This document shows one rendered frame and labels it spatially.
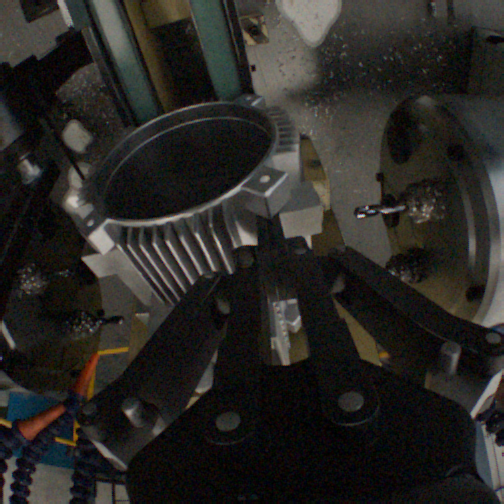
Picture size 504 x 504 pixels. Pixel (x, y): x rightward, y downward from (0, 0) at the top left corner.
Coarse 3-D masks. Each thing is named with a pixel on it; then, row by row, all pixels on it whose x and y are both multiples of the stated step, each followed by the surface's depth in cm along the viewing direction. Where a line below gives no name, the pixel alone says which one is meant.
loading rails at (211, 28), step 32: (64, 0) 19; (96, 0) 21; (128, 0) 24; (160, 0) 27; (192, 0) 22; (224, 0) 22; (96, 32) 23; (128, 32) 24; (224, 32) 25; (256, 32) 33; (96, 64) 25; (128, 64) 26; (160, 64) 33; (224, 64) 28; (128, 96) 29; (160, 96) 32; (224, 96) 31
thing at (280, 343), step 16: (160, 304) 25; (176, 304) 25; (272, 304) 23; (160, 320) 24; (272, 320) 23; (224, 336) 23; (272, 336) 22; (272, 352) 31; (208, 368) 32; (208, 384) 30
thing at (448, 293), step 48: (432, 96) 23; (480, 96) 22; (384, 144) 35; (432, 144) 23; (480, 144) 18; (384, 192) 38; (432, 192) 23; (480, 192) 18; (432, 240) 27; (480, 240) 19; (432, 288) 29; (480, 288) 20
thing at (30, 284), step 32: (64, 224) 39; (32, 256) 31; (64, 256) 37; (32, 288) 27; (64, 288) 36; (96, 288) 44; (32, 320) 29; (64, 320) 34; (96, 320) 35; (0, 352) 23; (32, 352) 27; (64, 352) 33; (96, 352) 40; (0, 384) 25; (32, 384) 26; (64, 384) 31
